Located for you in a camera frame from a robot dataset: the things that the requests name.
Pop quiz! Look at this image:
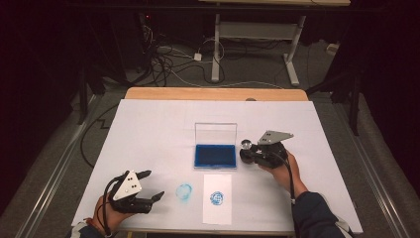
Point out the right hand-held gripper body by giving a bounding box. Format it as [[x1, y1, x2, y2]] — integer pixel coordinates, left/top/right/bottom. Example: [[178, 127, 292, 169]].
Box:
[[257, 130, 295, 170]]

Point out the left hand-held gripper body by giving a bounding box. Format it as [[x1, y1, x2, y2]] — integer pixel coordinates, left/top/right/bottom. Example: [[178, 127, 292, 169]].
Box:
[[108, 170, 156, 215]]

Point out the blue ink pad clear case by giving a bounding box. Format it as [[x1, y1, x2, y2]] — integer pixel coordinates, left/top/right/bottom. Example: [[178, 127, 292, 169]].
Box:
[[193, 122, 239, 171]]

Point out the white paper slip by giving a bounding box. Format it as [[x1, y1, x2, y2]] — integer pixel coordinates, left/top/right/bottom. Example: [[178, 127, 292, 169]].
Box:
[[202, 174, 233, 226]]

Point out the person's left hand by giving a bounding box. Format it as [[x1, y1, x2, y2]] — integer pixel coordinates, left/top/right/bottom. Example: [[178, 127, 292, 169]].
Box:
[[92, 194, 134, 233]]

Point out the clear blue plastic cap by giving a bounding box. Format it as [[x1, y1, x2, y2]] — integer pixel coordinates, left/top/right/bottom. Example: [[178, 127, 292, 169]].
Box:
[[174, 182, 193, 203]]

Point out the white table cover sheet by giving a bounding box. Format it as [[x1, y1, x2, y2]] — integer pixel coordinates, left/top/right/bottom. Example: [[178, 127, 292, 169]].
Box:
[[71, 98, 364, 234]]

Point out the black metal stand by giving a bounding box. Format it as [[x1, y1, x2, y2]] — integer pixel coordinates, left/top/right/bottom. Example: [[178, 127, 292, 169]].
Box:
[[77, 65, 100, 126], [306, 70, 362, 137]]

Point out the small white box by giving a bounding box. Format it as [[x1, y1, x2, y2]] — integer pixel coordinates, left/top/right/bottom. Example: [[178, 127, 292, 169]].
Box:
[[326, 43, 341, 57]]

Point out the left hand-held gripper black cable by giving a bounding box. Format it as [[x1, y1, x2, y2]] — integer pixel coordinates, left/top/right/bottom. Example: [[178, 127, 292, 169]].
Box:
[[102, 175, 129, 238]]

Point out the hand-held gripper black cable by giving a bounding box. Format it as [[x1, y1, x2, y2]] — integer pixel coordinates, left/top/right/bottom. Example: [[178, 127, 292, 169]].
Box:
[[273, 152, 297, 203], [102, 175, 129, 238]]

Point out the right hand-held gripper black cable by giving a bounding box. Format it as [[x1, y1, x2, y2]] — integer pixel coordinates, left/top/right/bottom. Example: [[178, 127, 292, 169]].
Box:
[[273, 152, 297, 203]]

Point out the black floor cable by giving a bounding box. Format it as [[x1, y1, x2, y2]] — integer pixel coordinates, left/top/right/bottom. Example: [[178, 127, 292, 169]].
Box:
[[79, 103, 120, 169]]

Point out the white floor cable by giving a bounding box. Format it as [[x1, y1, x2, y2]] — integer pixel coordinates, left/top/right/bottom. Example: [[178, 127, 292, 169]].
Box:
[[169, 68, 285, 90]]

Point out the aluminium floor rail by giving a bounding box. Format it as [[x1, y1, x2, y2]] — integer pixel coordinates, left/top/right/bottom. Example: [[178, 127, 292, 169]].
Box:
[[14, 95, 103, 238], [333, 102, 411, 238]]

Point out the tangle of black cables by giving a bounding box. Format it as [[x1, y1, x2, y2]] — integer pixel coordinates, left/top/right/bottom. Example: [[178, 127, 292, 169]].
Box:
[[142, 24, 226, 88]]

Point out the white metal desk frame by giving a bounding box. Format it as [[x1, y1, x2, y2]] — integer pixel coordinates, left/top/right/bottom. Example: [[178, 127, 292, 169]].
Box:
[[197, 0, 352, 87]]

